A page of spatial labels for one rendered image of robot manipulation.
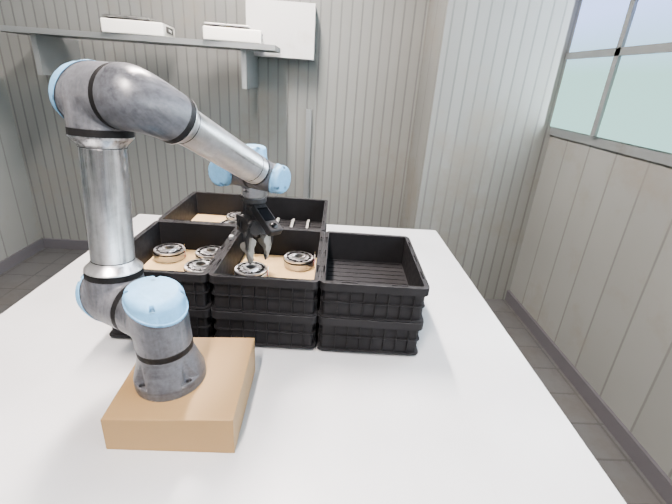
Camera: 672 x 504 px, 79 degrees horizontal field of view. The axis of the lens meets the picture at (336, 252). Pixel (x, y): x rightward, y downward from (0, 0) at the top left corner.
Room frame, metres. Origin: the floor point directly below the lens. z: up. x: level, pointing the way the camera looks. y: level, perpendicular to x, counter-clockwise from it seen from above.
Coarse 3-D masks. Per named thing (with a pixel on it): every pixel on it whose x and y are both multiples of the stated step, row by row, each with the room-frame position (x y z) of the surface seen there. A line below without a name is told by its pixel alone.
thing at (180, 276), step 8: (152, 224) 1.31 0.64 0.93; (184, 224) 1.34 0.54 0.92; (192, 224) 1.34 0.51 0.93; (200, 224) 1.34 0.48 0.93; (208, 224) 1.34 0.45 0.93; (216, 224) 1.35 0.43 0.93; (224, 224) 1.36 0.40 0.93; (144, 232) 1.23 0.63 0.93; (232, 232) 1.28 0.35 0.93; (136, 240) 1.17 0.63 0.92; (224, 248) 1.14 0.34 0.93; (216, 256) 1.08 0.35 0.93; (144, 272) 0.96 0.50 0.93; (152, 272) 0.96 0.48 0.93; (160, 272) 0.96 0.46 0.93; (168, 272) 0.96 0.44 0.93; (176, 272) 0.96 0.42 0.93; (184, 272) 0.97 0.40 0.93; (192, 272) 0.97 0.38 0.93; (208, 272) 0.98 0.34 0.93; (176, 280) 0.96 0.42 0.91; (184, 280) 0.96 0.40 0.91; (192, 280) 0.96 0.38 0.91; (200, 280) 0.96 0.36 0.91; (208, 280) 0.97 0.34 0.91
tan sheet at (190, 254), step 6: (186, 252) 1.31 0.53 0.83; (192, 252) 1.32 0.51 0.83; (186, 258) 1.26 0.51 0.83; (192, 258) 1.27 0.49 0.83; (144, 264) 1.20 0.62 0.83; (150, 264) 1.20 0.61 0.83; (156, 264) 1.20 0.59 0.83; (162, 264) 1.21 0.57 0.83; (168, 264) 1.21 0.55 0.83; (174, 264) 1.21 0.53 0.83; (180, 264) 1.21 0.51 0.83; (168, 270) 1.17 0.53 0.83; (174, 270) 1.17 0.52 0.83; (180, 270) 1.17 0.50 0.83
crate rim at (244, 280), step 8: (240, 232) 1.29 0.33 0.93; (312, 232) 1.35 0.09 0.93; (320, 232) 1.34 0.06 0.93; (232, 240) 1.21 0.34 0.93; (320, 240) 1.27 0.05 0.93; (320, 248) 1.20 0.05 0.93; (224, 256) 1.09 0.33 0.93; (320, 256) 1.13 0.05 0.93; (216, 264) 1.03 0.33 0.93; (320, 264) 1.08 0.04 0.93; (320, 272) 1.04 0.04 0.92; (216, 280) 0.96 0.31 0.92; (224, 280) 0.96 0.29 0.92; (232, 280) 0.96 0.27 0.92; (240, 280) 0.96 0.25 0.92; (248, 280) 0.96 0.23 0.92; (256, 280) 0.96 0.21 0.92; (264, 280) 0.96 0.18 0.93; (272, 280) 0.96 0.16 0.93; (280, 280) 0.96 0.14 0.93; (288, 280) 0.96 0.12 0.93; (296, 280) 0.97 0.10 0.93; (304, 280) 0.97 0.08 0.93; (312, 280) 0.97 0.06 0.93; (296, 288) 0.96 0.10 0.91; (304, 288) 0.96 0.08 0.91; (312, 288) 0.96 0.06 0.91
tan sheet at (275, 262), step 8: (256, 256) 1.32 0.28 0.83; (272, 256) 1.33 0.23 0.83; (280, 256) 1.34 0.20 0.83; (272, 264) 1.26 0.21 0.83; (280, 264) 1.27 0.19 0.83; (272, 272) 1.20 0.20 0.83; (280, 272) 1.21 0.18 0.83; (288, 272) 1.21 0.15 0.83; (296, 272) 1.22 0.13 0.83; (304, 272) 1.22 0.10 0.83; (312, 272) 1.22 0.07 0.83
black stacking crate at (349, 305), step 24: (336, 240) 1.35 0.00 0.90; (360, 240) 1.35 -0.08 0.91; (384, 240) 1.35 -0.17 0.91; (336, 264) 1.30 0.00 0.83; (360, 264) 1.32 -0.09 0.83; (384, 264) 1.33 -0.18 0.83; (408, 264) 1.23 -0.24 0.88; (336, 312) 0.98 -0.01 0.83; (360, 312) 0.98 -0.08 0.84; (384, 312) 0.98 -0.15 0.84; (408, 312) 0.98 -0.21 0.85
